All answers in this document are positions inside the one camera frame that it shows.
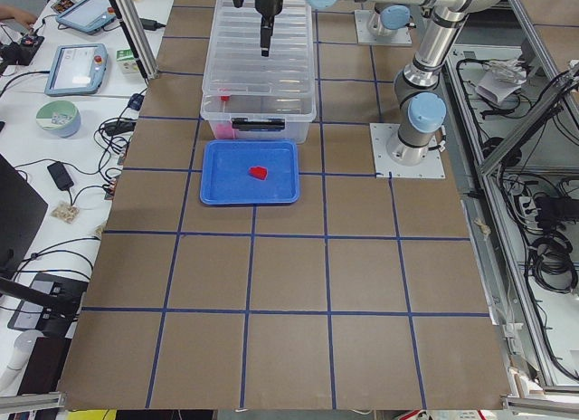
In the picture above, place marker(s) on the aluminium frame post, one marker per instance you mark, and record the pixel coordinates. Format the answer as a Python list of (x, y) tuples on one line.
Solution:
[(127, 14)]

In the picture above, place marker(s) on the green white bowl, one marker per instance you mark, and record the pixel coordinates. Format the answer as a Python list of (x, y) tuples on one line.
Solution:
[(60, 118)]

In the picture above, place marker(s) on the clear plastic box lid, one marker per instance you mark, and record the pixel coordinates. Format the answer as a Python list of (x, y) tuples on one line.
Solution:
[(234, 64)]

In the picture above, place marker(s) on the teach pendant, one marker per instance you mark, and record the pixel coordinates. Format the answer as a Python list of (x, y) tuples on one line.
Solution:
[(87, 16), (77, 69)]

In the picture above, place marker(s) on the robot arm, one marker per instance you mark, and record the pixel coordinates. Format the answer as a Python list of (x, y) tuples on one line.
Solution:
[(423, 112)]

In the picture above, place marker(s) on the teach pendant far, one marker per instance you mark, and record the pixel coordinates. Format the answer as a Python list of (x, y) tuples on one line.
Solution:
[(87, 16)]

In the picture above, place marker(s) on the black monitor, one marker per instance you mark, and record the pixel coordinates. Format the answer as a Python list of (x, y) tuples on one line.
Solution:
[(22, 213)]

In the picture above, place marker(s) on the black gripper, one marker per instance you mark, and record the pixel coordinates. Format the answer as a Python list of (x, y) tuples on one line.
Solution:
[(268, 4)]

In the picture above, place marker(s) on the clear plastic storage box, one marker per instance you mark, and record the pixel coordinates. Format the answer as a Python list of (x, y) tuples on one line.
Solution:
[(262, 117)]

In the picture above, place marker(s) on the blue plastic tray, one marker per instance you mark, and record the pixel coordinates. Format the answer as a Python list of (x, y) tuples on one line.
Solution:
[(225, 179)]

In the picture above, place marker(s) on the black power adapter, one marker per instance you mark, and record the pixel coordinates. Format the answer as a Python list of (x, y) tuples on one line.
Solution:
[(60, 176)]

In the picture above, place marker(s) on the teach pendant near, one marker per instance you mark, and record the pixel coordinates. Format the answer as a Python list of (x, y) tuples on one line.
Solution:
[(77, 69)]

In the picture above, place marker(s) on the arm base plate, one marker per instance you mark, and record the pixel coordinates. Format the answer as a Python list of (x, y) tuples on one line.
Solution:
[(393, 159), (371, 31)]

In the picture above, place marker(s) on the green white carton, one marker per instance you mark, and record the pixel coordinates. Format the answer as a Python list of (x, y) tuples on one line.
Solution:
[(126, 61)]

